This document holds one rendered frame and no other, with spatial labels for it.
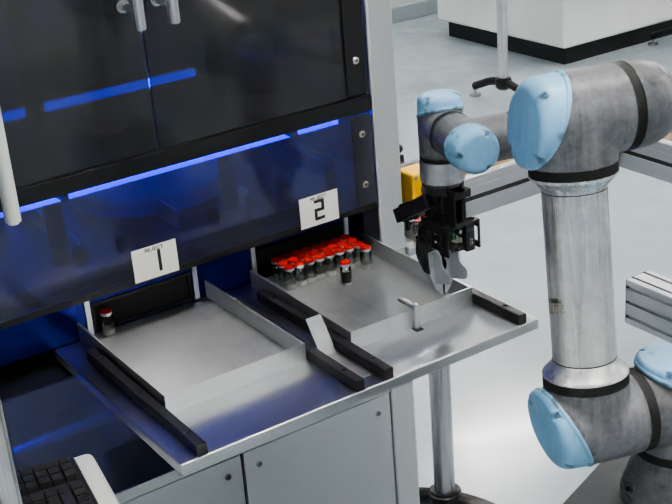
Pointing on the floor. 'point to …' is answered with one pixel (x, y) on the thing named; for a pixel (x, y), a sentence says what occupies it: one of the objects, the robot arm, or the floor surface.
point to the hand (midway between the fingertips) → (440, 286)
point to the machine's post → (381, 18)
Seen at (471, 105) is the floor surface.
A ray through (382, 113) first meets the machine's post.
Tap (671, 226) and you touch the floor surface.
